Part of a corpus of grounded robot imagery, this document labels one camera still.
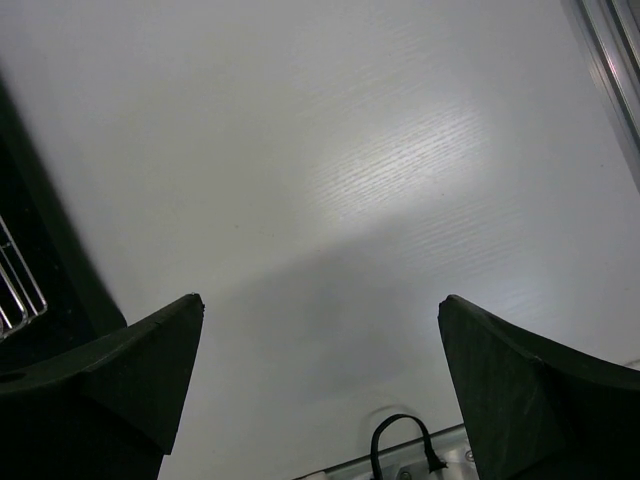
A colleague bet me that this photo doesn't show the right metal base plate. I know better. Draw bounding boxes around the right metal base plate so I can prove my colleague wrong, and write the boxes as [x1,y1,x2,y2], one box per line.
[303,425,479,480]

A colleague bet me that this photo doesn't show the black base cable loop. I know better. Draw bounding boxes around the black base cable loop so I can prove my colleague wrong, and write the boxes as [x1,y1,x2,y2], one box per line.
[369,413,449,480]

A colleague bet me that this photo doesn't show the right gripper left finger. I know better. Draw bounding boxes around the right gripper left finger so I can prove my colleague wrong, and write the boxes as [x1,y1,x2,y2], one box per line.
[1,293,205,479]

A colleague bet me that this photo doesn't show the black drip tray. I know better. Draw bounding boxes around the black drip tray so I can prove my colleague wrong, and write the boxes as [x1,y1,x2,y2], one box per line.
[1,88,126,373]

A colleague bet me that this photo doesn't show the aluminium table edge rail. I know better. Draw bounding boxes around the aluminium table edge rail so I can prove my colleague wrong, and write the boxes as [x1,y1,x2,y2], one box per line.
[562,0,639,183]

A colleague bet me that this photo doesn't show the metal wire dish rack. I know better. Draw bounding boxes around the metal wire dish rack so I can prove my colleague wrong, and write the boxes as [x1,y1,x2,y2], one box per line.
[1,218,48,341]

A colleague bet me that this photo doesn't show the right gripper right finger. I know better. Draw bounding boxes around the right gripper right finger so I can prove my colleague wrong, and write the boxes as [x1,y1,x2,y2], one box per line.
[438,295,639,479]

